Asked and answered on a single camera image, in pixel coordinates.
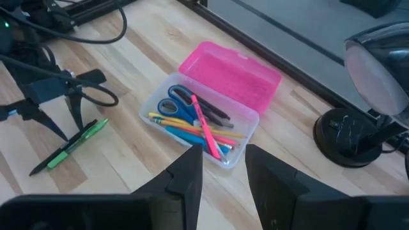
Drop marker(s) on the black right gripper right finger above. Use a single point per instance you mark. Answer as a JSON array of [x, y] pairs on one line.
[[278, 191]]

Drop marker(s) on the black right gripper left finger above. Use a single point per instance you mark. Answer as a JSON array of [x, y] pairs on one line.
[[182, 191]]

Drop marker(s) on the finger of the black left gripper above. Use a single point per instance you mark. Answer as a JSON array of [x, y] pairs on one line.
[[76, 108], [38, 113]]

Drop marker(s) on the green pen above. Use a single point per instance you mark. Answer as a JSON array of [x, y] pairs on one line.
[[96, 129]]

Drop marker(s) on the black pen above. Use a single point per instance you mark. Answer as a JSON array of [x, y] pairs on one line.
[[223, 121], [214, 110], [41, 165]]

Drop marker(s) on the blue crayon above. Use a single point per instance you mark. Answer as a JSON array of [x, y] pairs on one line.
[[182, 135]]

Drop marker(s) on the pink highlighter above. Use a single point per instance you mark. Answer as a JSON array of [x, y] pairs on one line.
[[206, 127]]

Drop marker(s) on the yellow pencil with pink eraser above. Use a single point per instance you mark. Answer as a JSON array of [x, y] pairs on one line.
[[225, 133]]

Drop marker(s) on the clear pencil box pink lid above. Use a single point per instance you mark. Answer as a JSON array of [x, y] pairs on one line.
[[230, 73]]

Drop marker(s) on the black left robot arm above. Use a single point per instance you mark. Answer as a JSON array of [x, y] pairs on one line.
[[19, 48]]

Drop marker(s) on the black desk lamp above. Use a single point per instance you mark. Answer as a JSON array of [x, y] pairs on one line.
[[345, 137]]

